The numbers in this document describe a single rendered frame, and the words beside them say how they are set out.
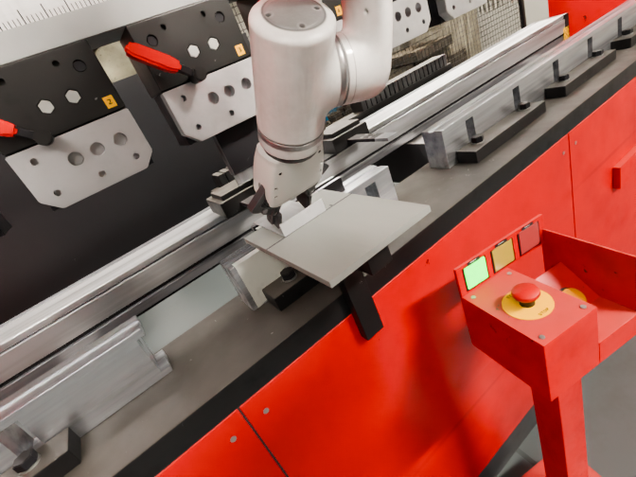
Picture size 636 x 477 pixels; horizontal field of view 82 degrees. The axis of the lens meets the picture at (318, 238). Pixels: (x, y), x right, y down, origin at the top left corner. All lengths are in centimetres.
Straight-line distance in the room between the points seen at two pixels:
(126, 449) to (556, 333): 61
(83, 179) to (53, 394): 31
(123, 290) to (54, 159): 39
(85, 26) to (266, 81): 27
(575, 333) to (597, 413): 86
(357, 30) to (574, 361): 54
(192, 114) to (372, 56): 28
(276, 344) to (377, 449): 37
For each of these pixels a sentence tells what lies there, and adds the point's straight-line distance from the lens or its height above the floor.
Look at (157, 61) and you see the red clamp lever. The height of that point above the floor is 129.
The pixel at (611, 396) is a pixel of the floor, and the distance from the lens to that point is 154.
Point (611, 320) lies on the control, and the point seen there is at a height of 70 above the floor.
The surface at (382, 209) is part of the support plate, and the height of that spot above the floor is 100.
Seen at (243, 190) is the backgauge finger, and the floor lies 102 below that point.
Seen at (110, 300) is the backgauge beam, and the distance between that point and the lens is 88.
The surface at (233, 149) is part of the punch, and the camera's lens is 64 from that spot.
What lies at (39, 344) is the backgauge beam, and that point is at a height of 95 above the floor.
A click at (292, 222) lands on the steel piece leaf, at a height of 101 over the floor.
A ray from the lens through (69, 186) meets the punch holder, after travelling 57.
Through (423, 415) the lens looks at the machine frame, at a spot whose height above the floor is 48.
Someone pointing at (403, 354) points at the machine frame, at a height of 66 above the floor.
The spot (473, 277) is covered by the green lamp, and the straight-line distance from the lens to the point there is 69.
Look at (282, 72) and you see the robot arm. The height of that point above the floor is 122.
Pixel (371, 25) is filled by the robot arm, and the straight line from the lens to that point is 43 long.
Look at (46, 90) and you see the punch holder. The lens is 57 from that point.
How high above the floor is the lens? 123
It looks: 26 degrees down
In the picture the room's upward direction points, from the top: 24 degrees counter-clockwise
